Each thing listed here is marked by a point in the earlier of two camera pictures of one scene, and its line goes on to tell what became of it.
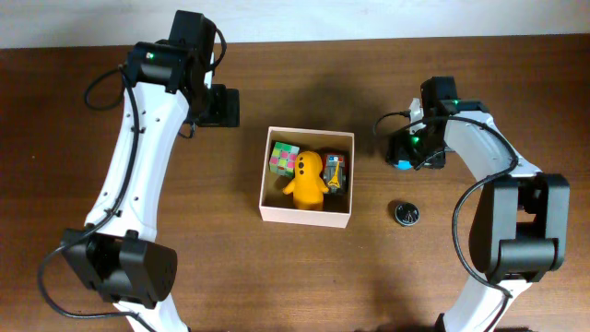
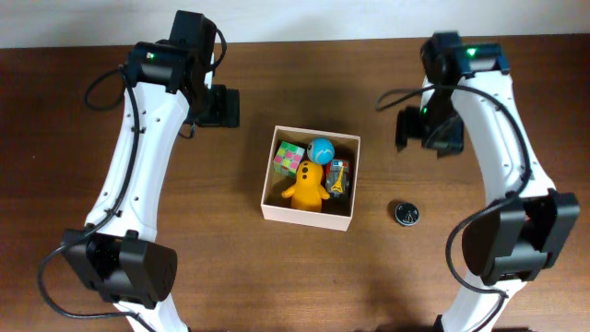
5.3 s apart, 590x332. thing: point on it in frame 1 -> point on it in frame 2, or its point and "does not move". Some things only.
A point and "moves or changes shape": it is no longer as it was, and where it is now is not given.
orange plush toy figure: [307, 185] does not move
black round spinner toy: [407, 214] does not move
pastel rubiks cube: [283, 160] moves or changes shape
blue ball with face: [404, 165] -> [321, 150]
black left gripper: [226, 107] does not move
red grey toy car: [335, 171] does not move
